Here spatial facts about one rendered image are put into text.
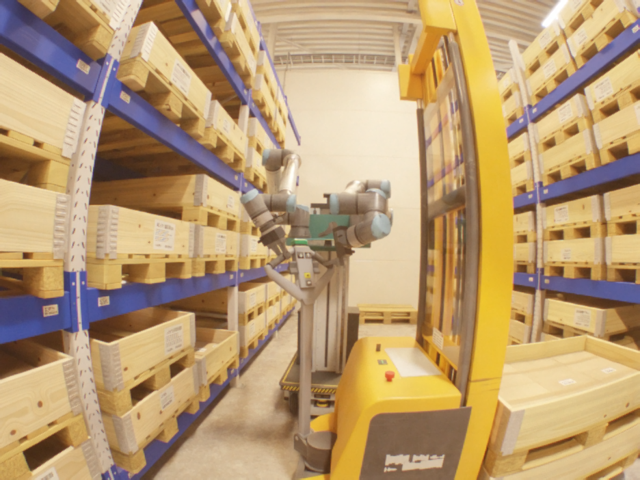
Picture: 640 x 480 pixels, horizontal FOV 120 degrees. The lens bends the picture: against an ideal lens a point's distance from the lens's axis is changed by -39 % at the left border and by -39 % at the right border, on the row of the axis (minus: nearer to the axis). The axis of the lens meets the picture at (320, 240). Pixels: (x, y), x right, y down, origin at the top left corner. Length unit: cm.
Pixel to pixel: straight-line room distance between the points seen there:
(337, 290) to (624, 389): 220
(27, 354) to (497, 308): 182
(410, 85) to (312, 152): 550
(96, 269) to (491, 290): 150
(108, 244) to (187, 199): 94
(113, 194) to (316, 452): 221
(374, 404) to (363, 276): 593
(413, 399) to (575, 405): 76
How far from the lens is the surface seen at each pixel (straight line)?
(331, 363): 275
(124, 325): 232
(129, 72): 152
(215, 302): 314
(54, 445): 165
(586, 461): 184
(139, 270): 161
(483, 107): 124
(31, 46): 122
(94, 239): 136
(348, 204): 124
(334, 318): 264
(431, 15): 145
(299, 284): 141
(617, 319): 293
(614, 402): 174
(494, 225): 112
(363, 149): 728
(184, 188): 215
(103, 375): 144
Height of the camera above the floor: 136
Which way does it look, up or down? 3 degrees up
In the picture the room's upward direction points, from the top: 2 degrees clockwise
